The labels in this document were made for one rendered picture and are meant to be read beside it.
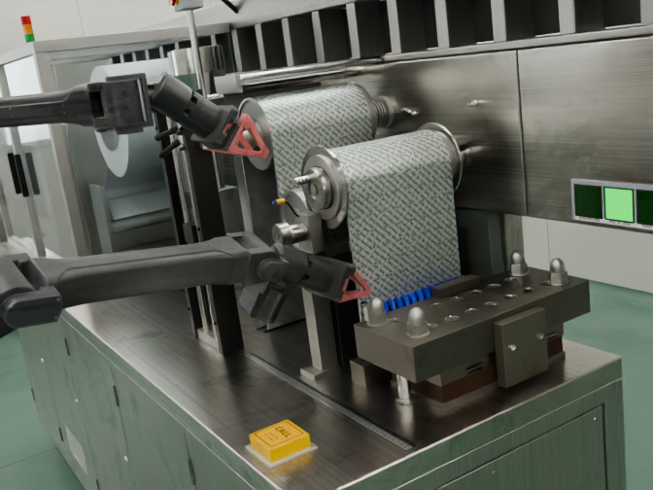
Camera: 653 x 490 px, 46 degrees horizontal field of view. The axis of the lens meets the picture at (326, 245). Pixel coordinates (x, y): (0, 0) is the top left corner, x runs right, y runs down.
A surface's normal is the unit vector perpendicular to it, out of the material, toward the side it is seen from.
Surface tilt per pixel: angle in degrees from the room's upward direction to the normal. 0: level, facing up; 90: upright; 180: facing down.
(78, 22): 90
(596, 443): 90
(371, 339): 90
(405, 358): 90
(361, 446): 0
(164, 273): 109
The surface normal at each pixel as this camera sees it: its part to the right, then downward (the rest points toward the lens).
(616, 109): -0.84, 0.23
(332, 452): -0.13, -0.96
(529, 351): 0.53, 0.14
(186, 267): 0.64, 0.42
